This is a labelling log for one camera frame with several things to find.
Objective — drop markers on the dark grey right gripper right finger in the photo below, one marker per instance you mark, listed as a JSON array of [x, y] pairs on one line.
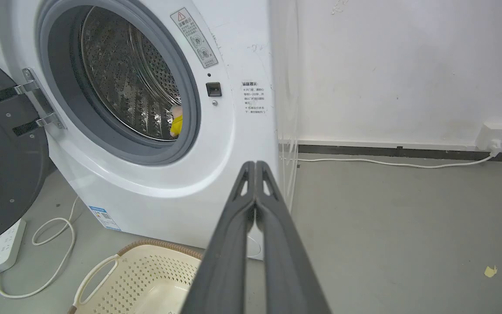
[[288, 266]]

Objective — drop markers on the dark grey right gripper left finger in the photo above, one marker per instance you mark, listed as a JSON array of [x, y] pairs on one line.
[[222, 261]]

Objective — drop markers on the cream perforated laundry basket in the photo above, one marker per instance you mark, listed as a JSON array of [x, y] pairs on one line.
[[142, 283]]

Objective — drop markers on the white front-load washing machine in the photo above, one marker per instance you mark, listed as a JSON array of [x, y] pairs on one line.
[[155, 131]]

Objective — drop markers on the dark grey washing machine door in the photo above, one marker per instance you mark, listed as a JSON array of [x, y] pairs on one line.
[[2, 157]]

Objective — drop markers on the blue energy label sticker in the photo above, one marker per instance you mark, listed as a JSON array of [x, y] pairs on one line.
[[104, 217]]

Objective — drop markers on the yellow garment in drum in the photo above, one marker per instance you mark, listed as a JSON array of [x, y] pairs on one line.
[[176, 123]]

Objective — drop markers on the small yellow paper scrap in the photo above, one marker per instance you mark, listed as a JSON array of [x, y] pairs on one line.
[[490, 271]]

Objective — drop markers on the white power strip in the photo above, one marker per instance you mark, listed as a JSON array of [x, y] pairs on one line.
[[1, 249]]

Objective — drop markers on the warning label sticker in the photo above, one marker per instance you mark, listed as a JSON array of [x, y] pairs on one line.
[[194, 37]]

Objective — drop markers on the white wall socket adapter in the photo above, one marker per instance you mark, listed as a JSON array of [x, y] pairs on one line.
[[496, 136]]

